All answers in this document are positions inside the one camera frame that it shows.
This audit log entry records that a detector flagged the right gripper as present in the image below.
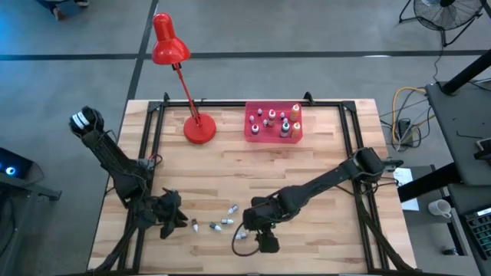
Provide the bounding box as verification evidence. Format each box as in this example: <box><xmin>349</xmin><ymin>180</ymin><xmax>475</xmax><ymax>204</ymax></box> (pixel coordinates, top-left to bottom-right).
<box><xmin>242</xmin><ymin>198</ymin><xmax>281</xmax><ymax>254</ymax></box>

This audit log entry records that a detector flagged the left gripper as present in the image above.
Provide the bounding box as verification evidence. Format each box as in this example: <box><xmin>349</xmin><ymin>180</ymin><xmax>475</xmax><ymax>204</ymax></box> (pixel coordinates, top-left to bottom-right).
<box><xmin>147</xmin><ymin>187</ymin><xmax>189</xmax><ymax>240</ymax></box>

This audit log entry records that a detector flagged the red desk lamp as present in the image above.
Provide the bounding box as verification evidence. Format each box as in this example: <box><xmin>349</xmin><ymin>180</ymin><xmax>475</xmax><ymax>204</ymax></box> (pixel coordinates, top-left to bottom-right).
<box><xmin>151</xmin><ymin>12</ymin><xmax>218</xmax><ymax>146</ymax></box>

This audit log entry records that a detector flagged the pink plastic bin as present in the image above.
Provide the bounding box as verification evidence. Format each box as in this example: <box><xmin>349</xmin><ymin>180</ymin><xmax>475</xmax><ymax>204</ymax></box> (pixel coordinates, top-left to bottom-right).
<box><xmin>243</xmin><ymin>100</ymin><xmax>305</xmax><ymax>145</ymax></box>

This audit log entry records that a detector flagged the white paper sheet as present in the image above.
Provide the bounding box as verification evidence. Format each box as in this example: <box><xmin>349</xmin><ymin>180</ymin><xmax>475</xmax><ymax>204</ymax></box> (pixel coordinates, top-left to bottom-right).
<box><xmin>392</xmin><ymin>166</ymin><xmax>420</xmax><ymax>212</ymax></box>

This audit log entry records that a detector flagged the black desk leg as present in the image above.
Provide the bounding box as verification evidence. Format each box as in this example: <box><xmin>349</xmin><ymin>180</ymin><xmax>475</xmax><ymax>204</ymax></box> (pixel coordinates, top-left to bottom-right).
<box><xmin>397</xmin><ymin>162</ymin><xmax>461</xmax><ymax>204</ymax></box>

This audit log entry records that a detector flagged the black device with blue light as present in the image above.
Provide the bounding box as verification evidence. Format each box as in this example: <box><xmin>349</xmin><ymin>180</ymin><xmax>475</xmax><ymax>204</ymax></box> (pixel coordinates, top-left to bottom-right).
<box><xmin>0</xmin><ymin>146</ymin><xmax>63</xmax><ymax>203</ymax></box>

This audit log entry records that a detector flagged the white mug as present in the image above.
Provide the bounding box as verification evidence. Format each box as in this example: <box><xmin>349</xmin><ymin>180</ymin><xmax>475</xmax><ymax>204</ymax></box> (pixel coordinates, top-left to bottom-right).
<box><xmin>427</xmin><ymin>199</ymin><xmax>453</xmax><ymax>220</ymax></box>

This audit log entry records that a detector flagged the black power strip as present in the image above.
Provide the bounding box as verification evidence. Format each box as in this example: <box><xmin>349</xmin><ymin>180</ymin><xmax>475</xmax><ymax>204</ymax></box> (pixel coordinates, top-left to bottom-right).
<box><xmin>397</xmin><ymin>117</ymin><xmax>414</xmax><ymax>149</ymax></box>

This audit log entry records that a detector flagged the dark grey desk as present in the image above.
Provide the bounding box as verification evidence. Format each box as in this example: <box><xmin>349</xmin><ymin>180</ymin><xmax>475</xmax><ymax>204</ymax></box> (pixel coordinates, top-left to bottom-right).
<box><xmin>447</xmin><ymin>182</ymin><xmax>491</xmax><ymax>276</ymax></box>

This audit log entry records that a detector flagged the black keyboard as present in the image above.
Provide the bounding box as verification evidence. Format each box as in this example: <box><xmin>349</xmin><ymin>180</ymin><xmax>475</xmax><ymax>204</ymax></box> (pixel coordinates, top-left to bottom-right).
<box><xmin>463</xmin><ymin>206</ymin><xmax>491</xmax><ymax>262</ymax></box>

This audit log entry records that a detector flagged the black side desk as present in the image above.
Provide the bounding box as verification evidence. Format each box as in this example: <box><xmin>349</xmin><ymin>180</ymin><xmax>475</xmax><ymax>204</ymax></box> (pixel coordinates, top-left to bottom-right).
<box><xmin>424</xmin><ymin>80</ymin><xmax>491</xmax><ymax>189</ymax></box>

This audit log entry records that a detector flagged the black phone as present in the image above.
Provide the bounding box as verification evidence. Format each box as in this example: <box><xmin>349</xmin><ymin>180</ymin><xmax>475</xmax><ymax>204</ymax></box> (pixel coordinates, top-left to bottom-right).
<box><xmin>474</xmin><ymin>137</ymin><xmax>491</xmax><ymax>161</ymax></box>

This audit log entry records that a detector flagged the person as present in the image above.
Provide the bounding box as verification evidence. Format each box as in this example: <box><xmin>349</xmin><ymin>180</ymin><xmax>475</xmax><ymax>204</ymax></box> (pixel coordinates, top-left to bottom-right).
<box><xmin>36</xmin><ymin>0</ymin><xmax>91</xmax><ymax>21</ymax></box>

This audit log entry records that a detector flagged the black round pole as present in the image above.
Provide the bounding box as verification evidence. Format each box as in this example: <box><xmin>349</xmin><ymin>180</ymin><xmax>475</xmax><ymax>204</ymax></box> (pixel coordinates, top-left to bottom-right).
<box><xmin>440</xmin><ymin>48</ymin><xmax>491</xmax><ymax>97</ymax></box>

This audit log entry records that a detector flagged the black floor fan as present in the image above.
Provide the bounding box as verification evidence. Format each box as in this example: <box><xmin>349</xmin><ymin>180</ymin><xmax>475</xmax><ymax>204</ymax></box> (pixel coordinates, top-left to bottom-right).
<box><xmin>397</xmin><ymin>0</ymin><xmax>486</xmax><ymax>48</ymax></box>

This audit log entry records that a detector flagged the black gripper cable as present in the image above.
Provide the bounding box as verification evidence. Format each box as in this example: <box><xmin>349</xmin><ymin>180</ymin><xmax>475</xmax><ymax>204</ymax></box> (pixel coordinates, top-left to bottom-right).
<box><xmin>231</xmin><ymin>220</ymin><xmax>265</xmax><ymax>257</ymax></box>

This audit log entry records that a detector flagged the black aluminium rig frame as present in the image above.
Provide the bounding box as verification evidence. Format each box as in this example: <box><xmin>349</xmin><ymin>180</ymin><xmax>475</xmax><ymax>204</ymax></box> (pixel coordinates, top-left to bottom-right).
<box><xmin>90</xmin><ymin>90</ymin><xmax>420</xmax><ymax>275</ymax></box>

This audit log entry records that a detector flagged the yellow cable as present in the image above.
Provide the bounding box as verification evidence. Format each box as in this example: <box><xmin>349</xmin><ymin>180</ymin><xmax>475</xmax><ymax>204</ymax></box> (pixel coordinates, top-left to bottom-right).
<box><xmin>390</xmin><ymin>86</ymin><xmax>437</xmax><ymax>146</ymax></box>

